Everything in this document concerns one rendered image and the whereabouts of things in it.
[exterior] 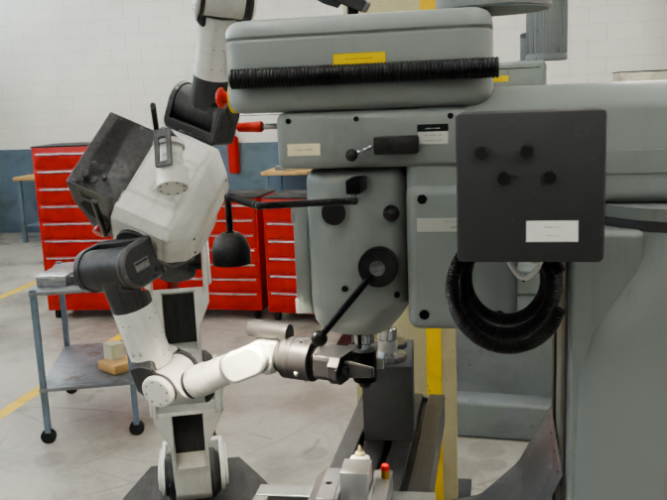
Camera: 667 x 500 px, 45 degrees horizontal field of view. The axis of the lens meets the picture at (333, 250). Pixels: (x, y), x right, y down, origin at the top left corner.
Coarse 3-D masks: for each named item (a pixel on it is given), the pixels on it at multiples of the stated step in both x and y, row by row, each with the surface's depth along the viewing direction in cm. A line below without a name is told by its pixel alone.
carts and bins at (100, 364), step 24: (72, 264) 485; (48, 288) 424; (72, 288) 421; (72, 360) 470; (96, 360) 468; (120, 360) 450; (48, 384) 431; (72, 384) 430; (96, 384) 428; (120, 384) 430; (48, 408) 427; (48, 432) 429
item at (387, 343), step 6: (378, 336) 194; (384, 336) 193; (390, 336) 193; (396, 336) 194; (378, 342) 195; (384, 342) 193; (390, 342) 193; (396, 342) 195; (378, 348) 195; (384, 348) 194; (390, 348) 194; (396, 348) 195; (384, 354) 194; (390, 354) 194
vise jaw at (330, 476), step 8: (328, 472) 155; (336, 472) 155; (320, 480) 153; (328, 480) 152; (336, 480) 152; (320, 488) 149; (328, 488) 149; (336, 488) 149; (312, 496) 148; (320, 496) 146; (328, 496) 146; (336, 496) 146
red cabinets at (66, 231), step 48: (48, 144) 687; (48, 192) 662; (240, 192) 669; (288, 192) 656; (48, 240) 670; (96, 240) 664; (288, 240) 631; (144, 288) 670; (240, 288) 654; (288, 288) 639
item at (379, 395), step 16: (400, 352) 196; (384, 368) 191; (400, 368) 190; (384, 384) 191; (400, 384) 191; (368, 400) 193; (384, 400) 192; (400, 400) 192; (368, 416) 193; (384, 416) 193; (400, 416) 192; (368, 432) 194; (384, 432) 194; (400, 432) 193
